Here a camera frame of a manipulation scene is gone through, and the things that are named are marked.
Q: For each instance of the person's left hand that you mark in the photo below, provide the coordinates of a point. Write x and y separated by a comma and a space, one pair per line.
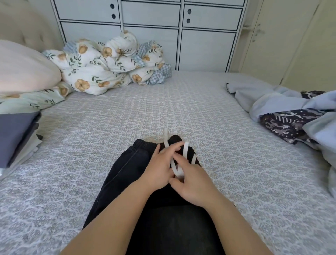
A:
156, 171

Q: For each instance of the person's right hand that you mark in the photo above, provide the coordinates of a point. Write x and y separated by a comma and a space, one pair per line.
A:
197, 186

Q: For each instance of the bed with grey patterned sheet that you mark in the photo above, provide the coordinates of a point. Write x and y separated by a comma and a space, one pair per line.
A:
210, 126

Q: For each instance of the dark purple patterned garment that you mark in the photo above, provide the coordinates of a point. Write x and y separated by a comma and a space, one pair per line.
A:
288, 123

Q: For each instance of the white printed t-shirt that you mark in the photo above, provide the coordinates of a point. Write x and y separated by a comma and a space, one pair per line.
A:
26, 155

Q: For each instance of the grey printed t-shirt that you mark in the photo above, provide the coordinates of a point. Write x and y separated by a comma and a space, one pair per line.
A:
15, 134

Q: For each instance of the person's right forearm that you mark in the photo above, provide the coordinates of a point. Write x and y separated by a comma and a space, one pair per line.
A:
236, 228

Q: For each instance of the person's left forearm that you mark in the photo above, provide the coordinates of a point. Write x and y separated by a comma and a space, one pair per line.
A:
110, 226

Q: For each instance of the floral bunched quilt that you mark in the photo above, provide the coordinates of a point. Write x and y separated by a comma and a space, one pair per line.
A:
157, 71

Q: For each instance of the white wardrobe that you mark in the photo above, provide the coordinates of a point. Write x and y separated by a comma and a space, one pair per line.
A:
204, 47

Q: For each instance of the floral pillow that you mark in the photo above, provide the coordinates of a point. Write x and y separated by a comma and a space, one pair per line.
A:
31, 101

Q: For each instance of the pink plush pillow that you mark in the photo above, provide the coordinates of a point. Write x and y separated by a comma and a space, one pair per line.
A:
26, 68

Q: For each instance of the white door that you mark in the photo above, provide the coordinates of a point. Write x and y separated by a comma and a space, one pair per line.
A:
288, 37

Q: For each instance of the beige tufted headboard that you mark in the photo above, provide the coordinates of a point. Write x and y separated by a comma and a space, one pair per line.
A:
26, 21

